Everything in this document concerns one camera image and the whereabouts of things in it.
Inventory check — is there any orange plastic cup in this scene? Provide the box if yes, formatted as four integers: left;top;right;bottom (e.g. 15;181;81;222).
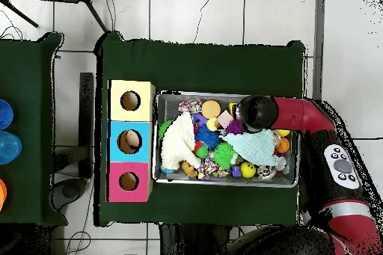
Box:
0;178;7;211

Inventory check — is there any cream knitted cloth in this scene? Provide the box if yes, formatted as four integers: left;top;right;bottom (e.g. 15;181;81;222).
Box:
160;111;202;171

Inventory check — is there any wooden three-hole sorting box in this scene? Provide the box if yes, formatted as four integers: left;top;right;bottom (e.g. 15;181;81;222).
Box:
107;79;156;203

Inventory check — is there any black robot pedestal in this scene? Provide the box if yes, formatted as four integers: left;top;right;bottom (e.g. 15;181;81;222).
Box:
158;224;231;255

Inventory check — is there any mint green cloth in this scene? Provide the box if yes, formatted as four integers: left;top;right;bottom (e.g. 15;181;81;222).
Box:
223;130;280;167

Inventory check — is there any dark green side-table cloth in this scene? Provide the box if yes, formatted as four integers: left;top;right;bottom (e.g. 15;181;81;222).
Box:
0;32;68;227

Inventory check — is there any light blue plastic cup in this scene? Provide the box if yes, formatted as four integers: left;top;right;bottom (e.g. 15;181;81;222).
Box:
0;131;23;166

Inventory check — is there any wooden cube block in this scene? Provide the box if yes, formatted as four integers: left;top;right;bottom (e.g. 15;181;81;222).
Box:
217;110;234;129

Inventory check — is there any blue spiky ball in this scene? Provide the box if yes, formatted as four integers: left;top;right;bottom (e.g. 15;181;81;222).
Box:
194;124;221;150

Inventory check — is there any purple spiky ball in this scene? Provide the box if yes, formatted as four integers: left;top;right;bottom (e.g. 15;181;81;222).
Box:
225;120;245;136

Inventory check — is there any green spiky ball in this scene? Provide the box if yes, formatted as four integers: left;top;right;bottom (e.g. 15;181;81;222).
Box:
212;141;239;170
158;120;174;140

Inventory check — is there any orange round disc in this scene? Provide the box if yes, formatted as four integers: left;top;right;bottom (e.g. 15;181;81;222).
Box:
201;99;222;119

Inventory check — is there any dark green table cloth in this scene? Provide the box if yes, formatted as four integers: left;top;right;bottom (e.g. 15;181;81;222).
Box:
94;30;306;229

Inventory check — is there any clear mesh bin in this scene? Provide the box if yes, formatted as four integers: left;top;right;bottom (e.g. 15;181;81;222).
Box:
153;91;302;188

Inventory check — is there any dark blue plastic cup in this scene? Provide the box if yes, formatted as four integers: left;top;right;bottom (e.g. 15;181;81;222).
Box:
0;99;14;131

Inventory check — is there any black floor cable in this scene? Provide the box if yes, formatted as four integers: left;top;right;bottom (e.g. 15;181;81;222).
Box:
354;136;383;143

